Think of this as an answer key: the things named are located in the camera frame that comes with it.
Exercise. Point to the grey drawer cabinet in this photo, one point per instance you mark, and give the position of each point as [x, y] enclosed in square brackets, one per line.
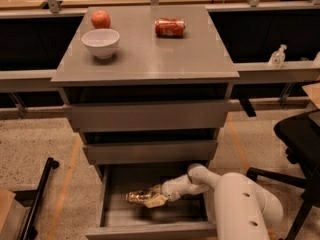
[149, 68]

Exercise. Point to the red apple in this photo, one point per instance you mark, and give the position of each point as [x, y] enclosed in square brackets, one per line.
[100, 19]

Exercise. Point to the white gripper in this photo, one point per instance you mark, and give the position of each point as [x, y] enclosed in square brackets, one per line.
[172, 188]

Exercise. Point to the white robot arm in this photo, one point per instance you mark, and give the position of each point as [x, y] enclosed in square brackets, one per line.
[243, 209]

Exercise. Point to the grey top drawer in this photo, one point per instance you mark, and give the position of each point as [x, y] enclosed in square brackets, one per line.
[121, 117]

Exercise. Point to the black metal stand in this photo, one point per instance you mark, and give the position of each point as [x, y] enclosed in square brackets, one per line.
[31, 199]

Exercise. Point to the white ceramic bowl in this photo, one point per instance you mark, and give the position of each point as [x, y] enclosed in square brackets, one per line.
[101, 43]

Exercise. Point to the clear sanitizer pump bottle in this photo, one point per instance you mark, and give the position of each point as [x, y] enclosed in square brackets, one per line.
[277, 58]

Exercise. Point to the grey middle drawer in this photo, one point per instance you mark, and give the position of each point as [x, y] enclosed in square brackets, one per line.
[148, 152]

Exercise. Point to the orange brown soda can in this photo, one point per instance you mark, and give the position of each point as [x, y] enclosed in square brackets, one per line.
[139, 196]

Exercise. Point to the brown cardboard box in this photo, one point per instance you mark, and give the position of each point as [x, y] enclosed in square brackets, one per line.
[12, 214]

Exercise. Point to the grey open bottom drawer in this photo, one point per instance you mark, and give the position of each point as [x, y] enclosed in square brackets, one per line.
[186, 218]

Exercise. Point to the red soda can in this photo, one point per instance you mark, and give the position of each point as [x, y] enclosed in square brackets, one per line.
[170, 27]

